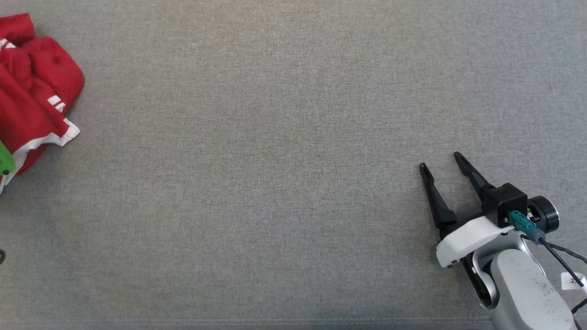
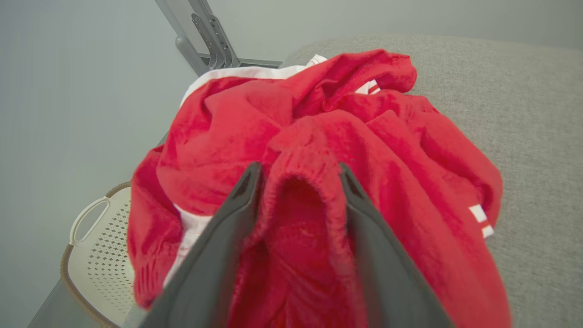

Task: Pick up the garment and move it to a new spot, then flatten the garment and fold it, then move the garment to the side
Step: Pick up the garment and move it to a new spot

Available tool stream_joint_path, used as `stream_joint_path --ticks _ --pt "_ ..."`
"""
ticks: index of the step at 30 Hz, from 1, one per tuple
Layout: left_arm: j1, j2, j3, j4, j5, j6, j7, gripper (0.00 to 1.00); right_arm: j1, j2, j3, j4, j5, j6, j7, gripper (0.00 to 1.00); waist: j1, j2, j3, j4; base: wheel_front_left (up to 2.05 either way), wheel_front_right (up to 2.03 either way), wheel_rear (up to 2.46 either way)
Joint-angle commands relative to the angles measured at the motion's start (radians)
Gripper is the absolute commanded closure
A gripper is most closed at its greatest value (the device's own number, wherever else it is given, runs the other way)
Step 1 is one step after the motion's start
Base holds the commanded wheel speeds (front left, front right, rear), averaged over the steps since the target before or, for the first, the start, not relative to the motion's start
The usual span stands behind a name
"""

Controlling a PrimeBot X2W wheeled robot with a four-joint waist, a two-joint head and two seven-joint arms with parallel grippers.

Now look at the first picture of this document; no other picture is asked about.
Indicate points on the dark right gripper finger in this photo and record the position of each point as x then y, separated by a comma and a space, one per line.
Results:
435, 201
472, 176

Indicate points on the red shorts white stripe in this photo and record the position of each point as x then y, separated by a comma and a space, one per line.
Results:
41, 87

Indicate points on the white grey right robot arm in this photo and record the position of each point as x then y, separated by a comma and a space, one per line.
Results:
527, 288

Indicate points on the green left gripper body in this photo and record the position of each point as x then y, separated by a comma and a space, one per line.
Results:
5, 160

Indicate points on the white paper label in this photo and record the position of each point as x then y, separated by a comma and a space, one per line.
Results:
573, 280

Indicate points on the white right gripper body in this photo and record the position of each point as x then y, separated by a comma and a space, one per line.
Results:
467, 238

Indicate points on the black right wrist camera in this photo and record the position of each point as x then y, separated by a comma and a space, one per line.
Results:
504, 199

